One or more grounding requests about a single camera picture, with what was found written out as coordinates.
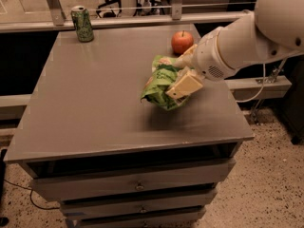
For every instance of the grey drawer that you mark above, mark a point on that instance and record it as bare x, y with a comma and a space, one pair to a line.
146, 220
132, 181
140, 204

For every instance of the metal railing frame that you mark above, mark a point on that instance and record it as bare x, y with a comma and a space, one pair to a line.
44, 15

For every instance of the middle grey drawer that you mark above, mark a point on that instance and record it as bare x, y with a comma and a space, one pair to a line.
140, 204

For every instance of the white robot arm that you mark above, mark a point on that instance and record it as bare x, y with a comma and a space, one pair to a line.
273, 31

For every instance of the green rice chip bag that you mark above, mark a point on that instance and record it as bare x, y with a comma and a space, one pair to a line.
164, 74

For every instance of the top grey drawer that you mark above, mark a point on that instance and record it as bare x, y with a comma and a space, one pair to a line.
132, 181

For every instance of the bottom grey drawer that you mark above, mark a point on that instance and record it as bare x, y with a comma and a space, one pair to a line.
146, 220

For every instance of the green soda can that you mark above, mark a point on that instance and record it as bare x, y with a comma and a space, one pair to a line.
82, 24

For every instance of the red apple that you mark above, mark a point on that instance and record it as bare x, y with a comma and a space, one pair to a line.
181, 41

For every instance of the grey drawer cabinet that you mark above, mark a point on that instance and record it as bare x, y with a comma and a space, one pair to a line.
86, 114

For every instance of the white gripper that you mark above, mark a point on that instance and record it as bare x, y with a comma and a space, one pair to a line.
208, 58

